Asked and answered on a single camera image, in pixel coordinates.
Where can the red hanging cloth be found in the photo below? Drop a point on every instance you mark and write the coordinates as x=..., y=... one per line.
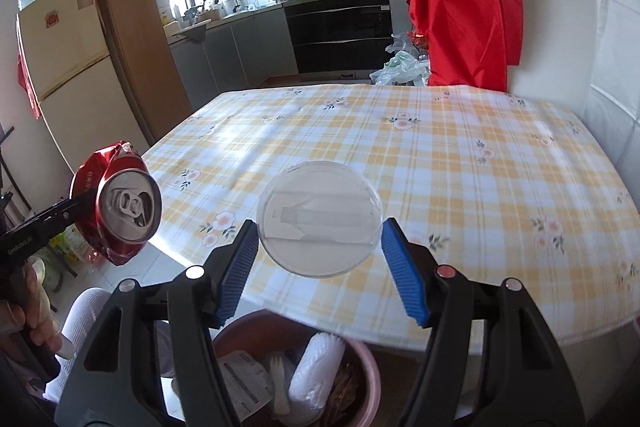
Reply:
x=27, y=87

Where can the pink plastic bin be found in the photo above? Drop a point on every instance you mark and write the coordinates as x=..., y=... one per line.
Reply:
x=250, y=332

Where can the pile of plastic bags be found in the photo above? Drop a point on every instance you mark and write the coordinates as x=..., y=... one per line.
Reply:
x=400, y=67

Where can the white kettle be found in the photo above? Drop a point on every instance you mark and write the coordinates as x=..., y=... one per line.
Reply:
x=230, y=6

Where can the person's left hand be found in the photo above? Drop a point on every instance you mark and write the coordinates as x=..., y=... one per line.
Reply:
x=25, y=327

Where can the person's white trousers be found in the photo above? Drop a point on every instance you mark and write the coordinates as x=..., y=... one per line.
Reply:
x=85, y=322

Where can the green snack packet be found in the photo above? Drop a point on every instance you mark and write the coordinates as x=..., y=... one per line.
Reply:
x=75, y=247

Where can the black oven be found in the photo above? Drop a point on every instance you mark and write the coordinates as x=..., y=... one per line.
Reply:
x=340, y=37

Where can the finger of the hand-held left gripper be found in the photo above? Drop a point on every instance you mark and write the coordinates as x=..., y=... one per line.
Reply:
x=65, y=209

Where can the cream refrigerator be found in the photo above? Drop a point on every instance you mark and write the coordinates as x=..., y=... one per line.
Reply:
x=75, y=82

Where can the orange mesh bag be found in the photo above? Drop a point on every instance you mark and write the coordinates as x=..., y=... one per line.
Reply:
x=95, y=256

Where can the white wall sheet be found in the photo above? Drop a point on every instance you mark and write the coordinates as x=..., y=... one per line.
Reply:
x=615, y=32

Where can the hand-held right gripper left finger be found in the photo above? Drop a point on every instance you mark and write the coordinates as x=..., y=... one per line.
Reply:
x=240, y=267

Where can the grey lower kitchen cabinets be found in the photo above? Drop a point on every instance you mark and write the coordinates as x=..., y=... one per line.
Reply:
x=235, y=52

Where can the white plastic fork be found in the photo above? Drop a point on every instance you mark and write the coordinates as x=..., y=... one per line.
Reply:
x=278, y=382

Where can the clear round plastic lid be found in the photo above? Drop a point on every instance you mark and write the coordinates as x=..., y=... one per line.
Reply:
x=320, y=217

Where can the crushed red can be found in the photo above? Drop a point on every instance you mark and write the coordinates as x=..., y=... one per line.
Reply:
x=127, y=207

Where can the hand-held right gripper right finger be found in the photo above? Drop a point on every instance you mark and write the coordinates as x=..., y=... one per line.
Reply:
x=402, y=267

